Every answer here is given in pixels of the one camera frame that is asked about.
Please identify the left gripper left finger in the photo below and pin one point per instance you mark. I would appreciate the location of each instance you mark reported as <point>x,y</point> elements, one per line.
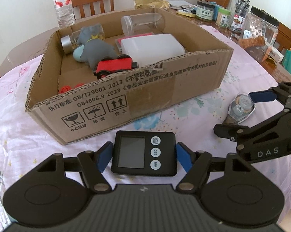
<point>59,188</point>

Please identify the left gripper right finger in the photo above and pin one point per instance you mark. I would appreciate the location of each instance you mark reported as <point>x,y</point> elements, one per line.
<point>229,189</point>

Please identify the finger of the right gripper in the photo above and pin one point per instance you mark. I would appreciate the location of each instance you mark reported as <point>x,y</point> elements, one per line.
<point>271,134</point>
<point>281,93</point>

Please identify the correction tape dispenser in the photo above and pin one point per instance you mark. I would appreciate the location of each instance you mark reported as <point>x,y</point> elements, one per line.
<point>239,109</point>

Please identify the white translucent plastic box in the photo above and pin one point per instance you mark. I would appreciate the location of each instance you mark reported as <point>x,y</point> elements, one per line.
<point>150,49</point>

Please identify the red wooden toy train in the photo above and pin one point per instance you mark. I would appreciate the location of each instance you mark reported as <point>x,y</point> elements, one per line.
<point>108,66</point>

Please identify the clear plastic jar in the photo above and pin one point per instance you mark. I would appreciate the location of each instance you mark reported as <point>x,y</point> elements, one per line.
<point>132,25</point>

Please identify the capsule bottle silver cap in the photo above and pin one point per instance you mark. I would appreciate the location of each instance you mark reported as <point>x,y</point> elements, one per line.
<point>69,43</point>

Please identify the pink card game box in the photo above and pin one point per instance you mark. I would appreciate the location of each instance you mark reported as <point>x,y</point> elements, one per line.
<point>118,41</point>

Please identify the black toy train car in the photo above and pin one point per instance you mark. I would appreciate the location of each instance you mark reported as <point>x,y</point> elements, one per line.
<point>67,88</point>

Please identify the light blue oval case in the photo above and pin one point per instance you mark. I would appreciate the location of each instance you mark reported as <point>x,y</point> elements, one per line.
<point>77,53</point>

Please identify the small white carton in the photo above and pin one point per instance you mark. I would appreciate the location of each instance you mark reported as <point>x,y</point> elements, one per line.
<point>275,54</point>

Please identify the wooden chair right side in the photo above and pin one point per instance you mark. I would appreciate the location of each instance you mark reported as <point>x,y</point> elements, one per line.
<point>283,39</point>

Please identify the large clear black-lid jar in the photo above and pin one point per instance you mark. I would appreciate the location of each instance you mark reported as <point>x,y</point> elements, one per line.
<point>258,34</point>

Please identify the pen holder cup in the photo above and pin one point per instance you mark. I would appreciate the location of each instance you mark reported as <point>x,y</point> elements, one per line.
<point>238,14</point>

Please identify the small green lid jar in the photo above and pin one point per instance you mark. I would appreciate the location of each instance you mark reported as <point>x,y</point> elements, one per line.
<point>223,16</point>

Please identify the pink floral tablecloth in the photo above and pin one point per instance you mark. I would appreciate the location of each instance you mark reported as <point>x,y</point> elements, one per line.
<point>24,144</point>

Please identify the dark glass jar green label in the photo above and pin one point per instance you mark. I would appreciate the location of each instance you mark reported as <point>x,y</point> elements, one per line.
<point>205,11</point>

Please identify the open cardboard box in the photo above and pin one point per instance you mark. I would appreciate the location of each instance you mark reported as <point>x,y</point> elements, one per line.
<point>98,106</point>

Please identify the stack of papers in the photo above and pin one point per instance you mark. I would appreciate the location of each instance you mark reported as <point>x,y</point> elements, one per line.
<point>183,8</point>

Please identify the clear water bottle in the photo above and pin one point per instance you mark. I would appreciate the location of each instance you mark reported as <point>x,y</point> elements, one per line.
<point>64,13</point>

